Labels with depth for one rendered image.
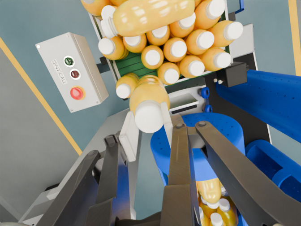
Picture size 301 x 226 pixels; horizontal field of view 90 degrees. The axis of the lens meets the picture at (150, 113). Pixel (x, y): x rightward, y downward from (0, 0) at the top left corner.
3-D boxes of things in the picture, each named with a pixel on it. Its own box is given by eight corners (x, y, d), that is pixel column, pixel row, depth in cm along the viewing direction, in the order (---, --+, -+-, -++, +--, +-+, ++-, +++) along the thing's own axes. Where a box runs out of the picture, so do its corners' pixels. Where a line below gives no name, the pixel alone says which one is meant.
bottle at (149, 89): (155, 69, 37) (160, 80, 19) (168, 93, 39) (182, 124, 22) (131, 83, 38) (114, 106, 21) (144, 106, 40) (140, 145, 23)
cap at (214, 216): (217, 229, 52) (217, 225, 52) (208, 220, 56) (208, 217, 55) (225, 221, 54) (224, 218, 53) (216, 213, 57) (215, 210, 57)
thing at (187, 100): (166, 104, 63) (170, 115, 51) (165, 99, 62) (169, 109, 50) (190, 97, 62) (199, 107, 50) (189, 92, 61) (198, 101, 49)
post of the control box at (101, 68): (126, 64, 146) (81, 80, 52) (124, 60, 145) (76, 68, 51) (130, 63, 145) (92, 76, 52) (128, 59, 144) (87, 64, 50)
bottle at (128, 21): (184, -30, 31) (102, 3, 34) (195, -15, 28) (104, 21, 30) (185, 6, 37) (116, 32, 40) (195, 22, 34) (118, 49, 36)
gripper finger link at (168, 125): (163, 125, 13) (171, 123, 13) (160, 102, 20) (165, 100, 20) (171, 152, 15) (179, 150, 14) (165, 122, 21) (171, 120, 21)
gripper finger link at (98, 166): (124, 169, 13) (92, 177, 13) (130, 139, 18) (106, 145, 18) (118, 155, 13) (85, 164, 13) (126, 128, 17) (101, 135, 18)
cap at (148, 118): (155, 96, 20) (155, 100, 19) (168, 119, 21) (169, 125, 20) (130, 110, 21) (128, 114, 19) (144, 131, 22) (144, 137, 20)
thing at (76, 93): (75, 100, 44) (73, 101, 43) (69, 89, 43) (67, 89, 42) (86, 97, 44) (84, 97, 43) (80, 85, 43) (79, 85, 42)
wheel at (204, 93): (201, 100, 57) (207, 100, 56) (199, 89, 56) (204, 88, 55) (205, 96, 60) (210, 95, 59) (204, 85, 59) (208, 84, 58)
